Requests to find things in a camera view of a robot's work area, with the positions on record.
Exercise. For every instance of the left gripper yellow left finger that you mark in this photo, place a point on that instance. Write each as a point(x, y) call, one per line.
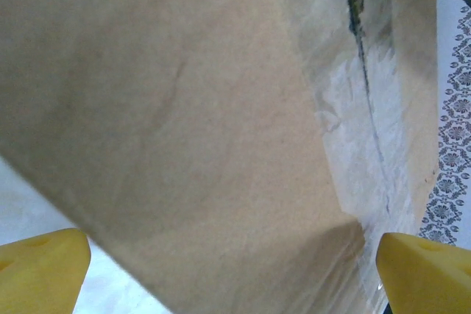
point(40, 273)

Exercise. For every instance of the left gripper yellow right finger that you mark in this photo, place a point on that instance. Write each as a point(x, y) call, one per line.
point(430, 277)

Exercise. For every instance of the taped brown cardboard box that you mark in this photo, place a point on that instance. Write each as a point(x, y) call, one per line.
point(202, 108)

